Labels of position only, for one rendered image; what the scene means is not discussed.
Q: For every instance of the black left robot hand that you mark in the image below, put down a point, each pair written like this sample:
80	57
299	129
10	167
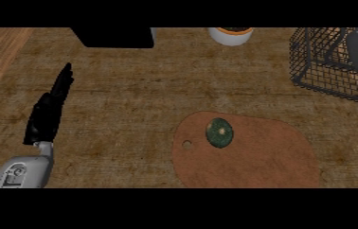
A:
46	113

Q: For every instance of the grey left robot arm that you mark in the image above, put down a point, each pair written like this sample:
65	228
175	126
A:
28	171

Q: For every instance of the brown wooden cutting board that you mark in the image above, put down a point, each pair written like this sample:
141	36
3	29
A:
252	157

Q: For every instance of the black box appliance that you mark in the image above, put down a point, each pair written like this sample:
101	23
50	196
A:
115	37

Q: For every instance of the white pot with orange rim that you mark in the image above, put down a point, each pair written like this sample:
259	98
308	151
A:
229	36

